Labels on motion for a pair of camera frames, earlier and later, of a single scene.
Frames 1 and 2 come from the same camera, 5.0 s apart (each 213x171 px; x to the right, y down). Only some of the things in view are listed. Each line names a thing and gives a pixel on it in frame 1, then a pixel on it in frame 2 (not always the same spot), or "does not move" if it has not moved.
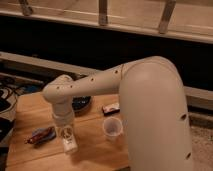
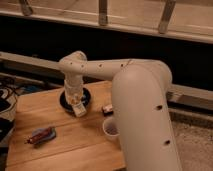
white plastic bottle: (69, 144) to (78, 107)
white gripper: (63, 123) to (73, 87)
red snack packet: (39, 130) does not move
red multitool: (39, 136) does not move
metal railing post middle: (102, 13) does not move
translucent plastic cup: (112, 128) does not move
